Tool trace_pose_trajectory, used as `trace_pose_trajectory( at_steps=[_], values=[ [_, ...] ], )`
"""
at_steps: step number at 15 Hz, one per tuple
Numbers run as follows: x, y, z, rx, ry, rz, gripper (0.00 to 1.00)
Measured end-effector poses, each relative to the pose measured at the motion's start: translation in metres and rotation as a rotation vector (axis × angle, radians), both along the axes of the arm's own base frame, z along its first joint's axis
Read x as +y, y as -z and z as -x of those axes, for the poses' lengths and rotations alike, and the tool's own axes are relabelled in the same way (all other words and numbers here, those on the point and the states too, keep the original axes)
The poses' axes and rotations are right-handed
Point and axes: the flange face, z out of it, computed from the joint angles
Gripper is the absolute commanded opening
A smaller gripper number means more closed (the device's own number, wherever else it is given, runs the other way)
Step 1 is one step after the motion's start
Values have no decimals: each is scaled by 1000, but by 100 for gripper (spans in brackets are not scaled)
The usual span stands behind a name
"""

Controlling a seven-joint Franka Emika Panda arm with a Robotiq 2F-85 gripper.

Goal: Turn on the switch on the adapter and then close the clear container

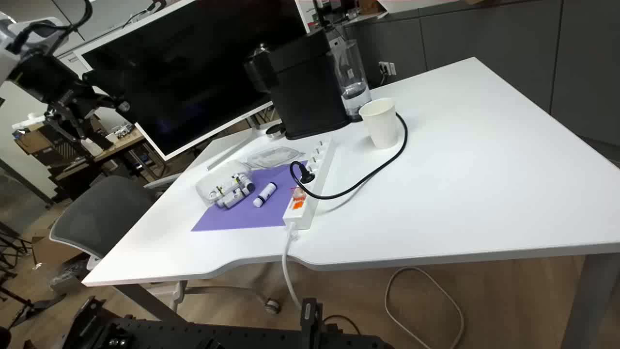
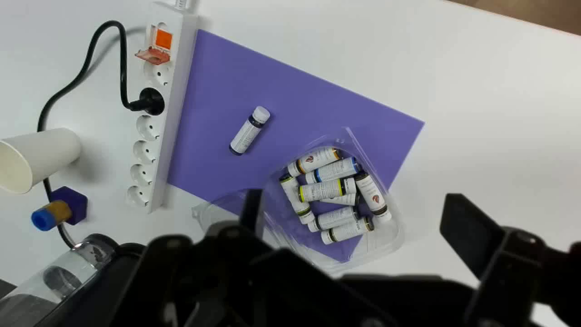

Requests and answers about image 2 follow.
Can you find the loose white vial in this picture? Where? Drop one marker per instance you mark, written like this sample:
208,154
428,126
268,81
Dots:
250,132

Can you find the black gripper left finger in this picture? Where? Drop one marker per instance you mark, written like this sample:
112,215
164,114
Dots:
251,214

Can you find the clear plastic clamshell container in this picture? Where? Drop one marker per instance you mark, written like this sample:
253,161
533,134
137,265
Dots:
322,201

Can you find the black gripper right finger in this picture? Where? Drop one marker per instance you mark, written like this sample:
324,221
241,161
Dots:
469,232

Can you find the white paper cup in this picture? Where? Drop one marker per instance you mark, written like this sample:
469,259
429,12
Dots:
30,159

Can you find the clear plastic bottle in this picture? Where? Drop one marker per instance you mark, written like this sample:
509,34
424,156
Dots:
39,297

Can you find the purple paper mat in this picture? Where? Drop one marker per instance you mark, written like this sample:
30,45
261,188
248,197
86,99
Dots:
228,83

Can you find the purple and blue block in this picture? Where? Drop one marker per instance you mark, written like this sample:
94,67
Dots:
66,206

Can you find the white power strip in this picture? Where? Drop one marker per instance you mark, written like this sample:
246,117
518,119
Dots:
164,65

